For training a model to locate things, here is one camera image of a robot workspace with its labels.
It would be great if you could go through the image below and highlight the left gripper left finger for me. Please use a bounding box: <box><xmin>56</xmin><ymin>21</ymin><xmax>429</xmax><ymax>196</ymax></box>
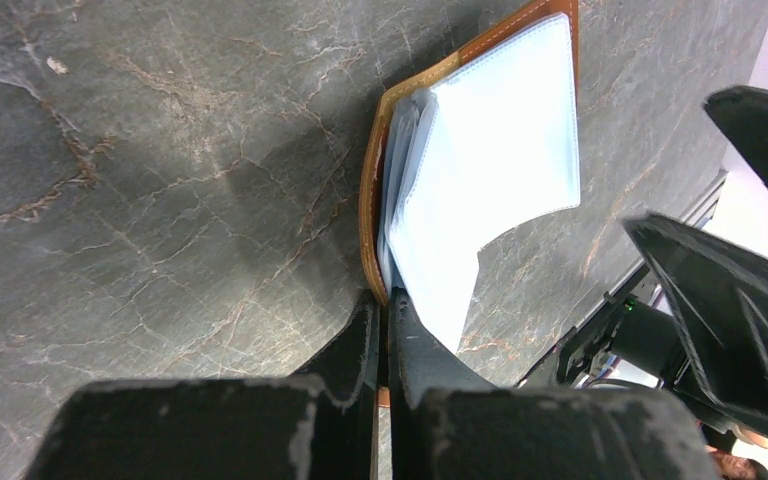
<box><xmin>26</xmin><ymin>291</ymin><xmax>379</xmax><ymax>479</ymax></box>

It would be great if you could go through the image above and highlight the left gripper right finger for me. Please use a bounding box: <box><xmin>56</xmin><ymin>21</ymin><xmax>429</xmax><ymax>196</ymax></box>
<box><xmin>388</xmin><ymin>288</ymin><xmax>719</xmax><ymax>479</ymax></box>

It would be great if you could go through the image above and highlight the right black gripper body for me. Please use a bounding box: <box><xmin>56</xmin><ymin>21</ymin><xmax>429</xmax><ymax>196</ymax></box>
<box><xmin>595</xmin><ymin>298</ymin><xmax>768</xmax><ymax>438</ymax></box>

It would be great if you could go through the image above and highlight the brown leather card holder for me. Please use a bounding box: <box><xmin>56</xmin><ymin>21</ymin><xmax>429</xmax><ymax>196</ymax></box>
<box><xmin>358</xmin><ymin>0</ymin><xmax>582</xmax><ymax>356</ymax></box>

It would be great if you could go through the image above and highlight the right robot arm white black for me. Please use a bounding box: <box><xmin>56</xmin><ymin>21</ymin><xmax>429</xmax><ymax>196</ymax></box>
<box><xmin>523</xmin><ymin>213</ymin><xmax>768</xmax><ymax>437</ymax></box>

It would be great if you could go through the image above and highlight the person in red shirt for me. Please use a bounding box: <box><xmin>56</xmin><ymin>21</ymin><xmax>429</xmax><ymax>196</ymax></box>
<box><xmin>701</xmin><ymin>424</ymin><xmax>768</xmax><ymax>480</ymax></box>

